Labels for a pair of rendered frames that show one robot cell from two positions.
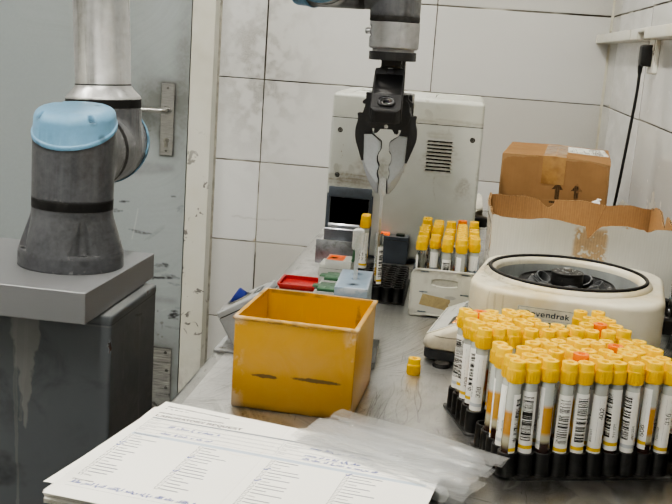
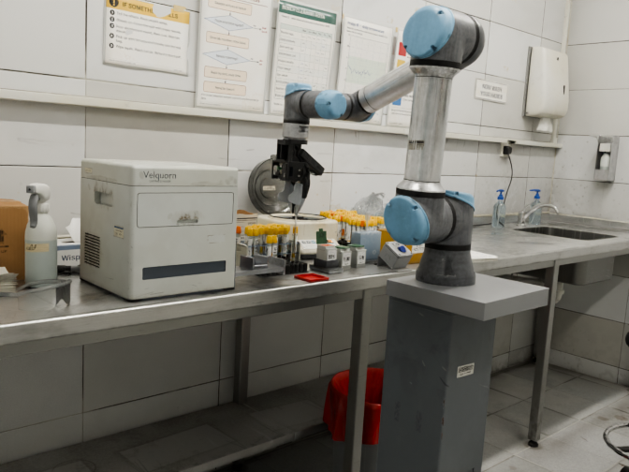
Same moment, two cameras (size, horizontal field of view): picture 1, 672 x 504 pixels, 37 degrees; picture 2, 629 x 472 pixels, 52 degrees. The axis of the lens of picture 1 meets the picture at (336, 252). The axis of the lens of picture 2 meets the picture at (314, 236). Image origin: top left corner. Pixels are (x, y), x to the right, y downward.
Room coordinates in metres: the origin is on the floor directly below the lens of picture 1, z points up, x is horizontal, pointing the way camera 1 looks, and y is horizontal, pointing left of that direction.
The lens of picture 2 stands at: (2.88, 1.17, 1.23)
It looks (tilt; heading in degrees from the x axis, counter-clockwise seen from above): 8 degrees down; 220
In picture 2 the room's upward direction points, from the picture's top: 3 degrees clockwise
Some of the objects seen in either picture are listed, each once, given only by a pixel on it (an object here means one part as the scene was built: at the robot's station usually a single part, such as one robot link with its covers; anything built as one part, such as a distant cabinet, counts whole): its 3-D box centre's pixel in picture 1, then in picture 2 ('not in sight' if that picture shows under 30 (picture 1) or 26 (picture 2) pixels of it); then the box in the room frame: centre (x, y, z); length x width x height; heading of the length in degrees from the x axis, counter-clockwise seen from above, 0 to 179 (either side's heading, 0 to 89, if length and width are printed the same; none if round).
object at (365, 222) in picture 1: (381, 255); (277, 252); (1.57, -0.07, 0.93); 0.17 x 0.09 x 0.11; 174
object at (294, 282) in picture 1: (300, 282); (311, 277); (1.56, 0.05, 0.88); 0.07 x 0.07 x 0.01; 83
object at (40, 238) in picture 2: not in sight; (39, 235); (2.18, -0.25, 1.00); 0.09 x 0.08 x 0.24; 83
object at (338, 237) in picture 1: (342, 238); (246, 265); (1.75, -0.01, 0.92); 0.21 x 0.07 x 0.05; 173
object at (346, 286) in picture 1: (351, 317); (365, 246); (1.21, -0.03, 0.92); 0.10 x 0.07 x 0.10; 175
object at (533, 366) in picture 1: (527, 416); not in sight; (0.88, -0.19, 0.93); 0.02 x 0.02 x 0.11
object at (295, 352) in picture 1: (306, 351); (404, 245); (1.06, 0.03, 0.93); 0.13 x 0.13 x 0.10; 80
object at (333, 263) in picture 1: (336, 278); (326, 255); (1.43, 0.00, 0.92); 0.05 x 0.04 x 0.06; 82
